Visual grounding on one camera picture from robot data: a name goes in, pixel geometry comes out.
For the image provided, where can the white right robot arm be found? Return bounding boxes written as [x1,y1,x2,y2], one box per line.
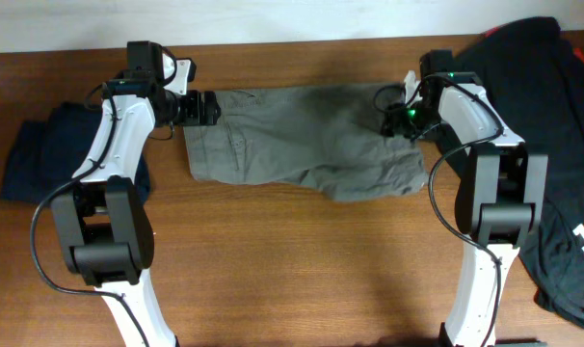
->
[379,50,548,347]

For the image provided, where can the folded navy blue garment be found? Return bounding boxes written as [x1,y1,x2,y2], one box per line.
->
[0,101,152,206]

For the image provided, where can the black clothes pile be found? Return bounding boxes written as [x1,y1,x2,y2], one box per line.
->
[438,16,584,330]

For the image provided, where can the grey shorts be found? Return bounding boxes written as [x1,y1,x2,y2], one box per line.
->
[184,83,428,202]

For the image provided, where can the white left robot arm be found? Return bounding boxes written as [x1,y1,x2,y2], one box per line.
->
[44,40,221,346]

